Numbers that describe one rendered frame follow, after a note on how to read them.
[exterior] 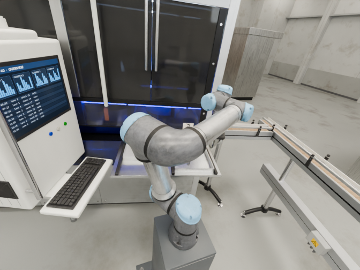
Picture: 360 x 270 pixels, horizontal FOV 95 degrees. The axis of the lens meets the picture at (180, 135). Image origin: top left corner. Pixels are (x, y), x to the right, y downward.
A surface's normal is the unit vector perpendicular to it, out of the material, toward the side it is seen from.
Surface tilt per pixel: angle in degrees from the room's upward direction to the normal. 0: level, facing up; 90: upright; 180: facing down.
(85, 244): 0
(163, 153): 75
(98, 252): 0
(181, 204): 8
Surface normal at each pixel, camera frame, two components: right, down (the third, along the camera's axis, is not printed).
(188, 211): 0.21, -0.79
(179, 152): 0.28, 0.24
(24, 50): 0.99, 0.12
